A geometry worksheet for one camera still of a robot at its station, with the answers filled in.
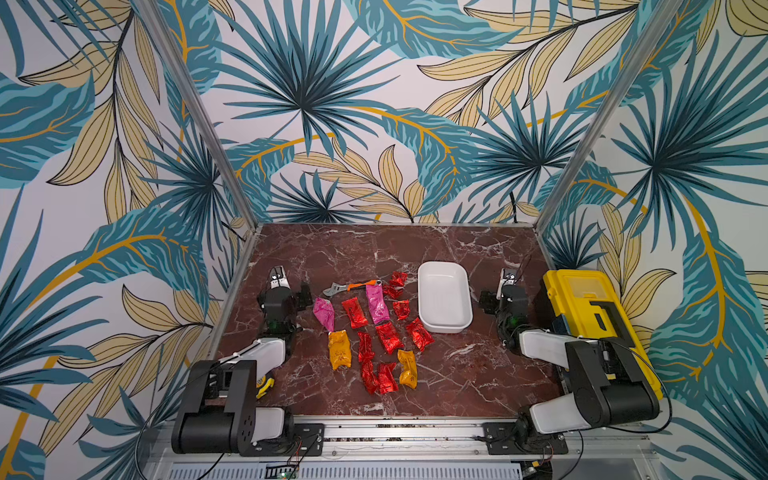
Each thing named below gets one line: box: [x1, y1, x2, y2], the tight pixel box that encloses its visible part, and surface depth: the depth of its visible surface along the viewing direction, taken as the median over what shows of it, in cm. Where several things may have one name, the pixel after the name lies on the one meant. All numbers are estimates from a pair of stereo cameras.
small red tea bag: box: [342, 297, 368, 329], surface depth 97 cm
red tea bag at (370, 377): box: [361, 360, 380, 395], surface depth 82 cm
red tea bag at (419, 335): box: [406, 318, 434, 352], surface depth 90 cm
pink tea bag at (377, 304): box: [366, 284, 391, 325], surface depth 96 cm
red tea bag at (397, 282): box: [383, 271, 409, 300], surface depth 100 cm
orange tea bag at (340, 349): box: [328, 330, 352, 370], surface depth 87 cm
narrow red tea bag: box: [357, 331, 376, 372], surface depth 88 cm
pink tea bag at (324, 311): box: [313, 297, 335, 332], surface depth 94 cm
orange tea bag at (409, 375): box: [397, 349, 418, 389], surface depth 83 cm
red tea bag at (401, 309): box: [392, 300, 411, 321], surface depth 97 cm
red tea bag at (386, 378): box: [377, 362, 398, 394], surface depth 81 cm
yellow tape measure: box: [256, 378, 275, 399], surface depth 81 cm
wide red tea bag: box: [376, 322, 405, 355], surface depth 90 cm
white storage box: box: [418, 261, 474, 334], surface depth 100 cm
